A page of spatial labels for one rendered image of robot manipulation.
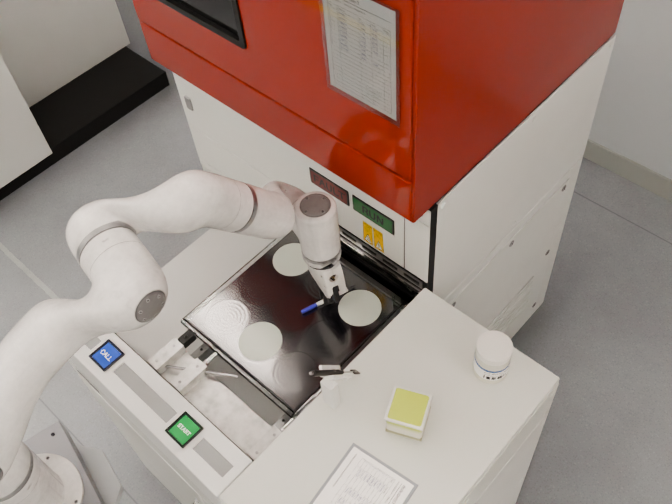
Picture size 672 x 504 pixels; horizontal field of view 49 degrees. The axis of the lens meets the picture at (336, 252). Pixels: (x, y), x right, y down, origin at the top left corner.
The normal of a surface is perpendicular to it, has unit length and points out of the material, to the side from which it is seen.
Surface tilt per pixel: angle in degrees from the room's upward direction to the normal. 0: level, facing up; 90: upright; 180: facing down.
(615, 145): 90
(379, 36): 90
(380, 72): 90
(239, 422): 0
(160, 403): 0
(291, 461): 0
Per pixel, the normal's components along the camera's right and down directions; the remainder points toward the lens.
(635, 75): -0.68, 0.61
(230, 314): -0.07, -0.60
